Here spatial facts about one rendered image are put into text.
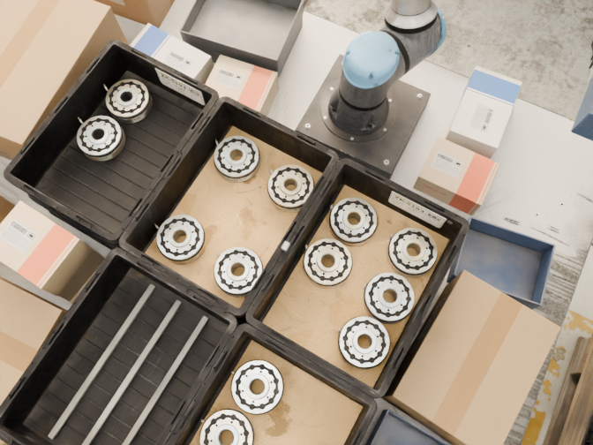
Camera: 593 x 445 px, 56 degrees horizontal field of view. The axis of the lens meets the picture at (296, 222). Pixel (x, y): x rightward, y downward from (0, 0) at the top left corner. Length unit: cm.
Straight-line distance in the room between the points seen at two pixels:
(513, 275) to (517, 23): 151
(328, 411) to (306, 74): 87
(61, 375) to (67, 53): 73
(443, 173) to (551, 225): 30
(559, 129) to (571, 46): 114
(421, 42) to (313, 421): 84
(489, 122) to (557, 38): 131
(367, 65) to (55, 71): 71
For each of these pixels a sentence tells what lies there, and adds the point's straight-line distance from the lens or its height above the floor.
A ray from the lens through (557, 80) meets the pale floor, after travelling 260.
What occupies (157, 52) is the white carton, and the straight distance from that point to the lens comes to 153.
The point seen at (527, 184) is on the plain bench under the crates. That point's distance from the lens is 151.
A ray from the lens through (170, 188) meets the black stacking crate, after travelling 122.
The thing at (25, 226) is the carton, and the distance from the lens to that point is 126.
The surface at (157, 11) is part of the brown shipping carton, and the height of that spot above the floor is 75.
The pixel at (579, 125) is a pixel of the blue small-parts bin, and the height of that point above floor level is 109.
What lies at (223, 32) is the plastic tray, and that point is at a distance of 158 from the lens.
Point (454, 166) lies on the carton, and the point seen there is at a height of 77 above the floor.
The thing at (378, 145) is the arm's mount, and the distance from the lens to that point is 141.
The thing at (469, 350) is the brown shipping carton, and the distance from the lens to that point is 119.
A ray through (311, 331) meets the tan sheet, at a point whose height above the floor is 83.
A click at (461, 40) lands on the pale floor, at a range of 258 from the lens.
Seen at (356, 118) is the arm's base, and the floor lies 81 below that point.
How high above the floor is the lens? 200
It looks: 71 degrees down
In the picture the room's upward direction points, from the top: 2 degrees counter-clockwise
